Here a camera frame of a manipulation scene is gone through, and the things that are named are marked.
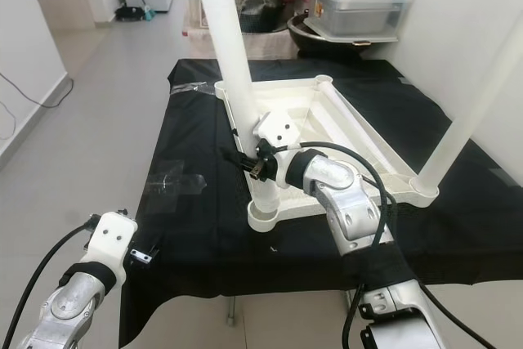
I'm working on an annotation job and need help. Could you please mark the clear plastic bin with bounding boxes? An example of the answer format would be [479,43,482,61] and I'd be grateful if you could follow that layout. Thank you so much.
[311,0,409,39]

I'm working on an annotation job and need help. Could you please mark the black round basin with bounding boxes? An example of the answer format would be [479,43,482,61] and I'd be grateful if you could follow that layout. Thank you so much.
[286,14,385,57]

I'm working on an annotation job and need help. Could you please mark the clear tape cross patch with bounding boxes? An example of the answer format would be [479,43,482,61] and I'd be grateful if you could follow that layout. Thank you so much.
[143,161,207,196]

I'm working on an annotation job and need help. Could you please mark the clear tape strip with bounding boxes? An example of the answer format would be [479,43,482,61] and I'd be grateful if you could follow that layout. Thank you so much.
[172,81,217,96]

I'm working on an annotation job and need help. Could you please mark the white plastic table top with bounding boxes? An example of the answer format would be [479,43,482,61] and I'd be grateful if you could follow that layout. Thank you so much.
[215,75,440,233]

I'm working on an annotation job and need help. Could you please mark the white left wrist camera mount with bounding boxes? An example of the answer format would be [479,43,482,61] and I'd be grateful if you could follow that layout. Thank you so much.
[86,212,138,286]

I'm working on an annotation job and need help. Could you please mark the black wall cable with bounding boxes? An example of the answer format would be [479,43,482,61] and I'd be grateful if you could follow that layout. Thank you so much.
[0,71,73,141]

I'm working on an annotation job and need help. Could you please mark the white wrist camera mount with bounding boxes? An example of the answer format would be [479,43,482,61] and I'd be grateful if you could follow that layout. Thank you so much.
[253,110,302,158]
[86,212,138,286]

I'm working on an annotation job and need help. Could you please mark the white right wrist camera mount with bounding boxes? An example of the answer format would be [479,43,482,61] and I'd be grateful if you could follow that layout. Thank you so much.
[253,110,302,158]

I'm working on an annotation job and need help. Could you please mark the white low platform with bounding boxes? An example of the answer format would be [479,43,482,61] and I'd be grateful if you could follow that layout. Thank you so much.
[186,32,295,60]

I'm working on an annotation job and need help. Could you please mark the black table cloth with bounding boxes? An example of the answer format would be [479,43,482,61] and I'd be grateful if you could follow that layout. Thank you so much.
[118,56,523,346]

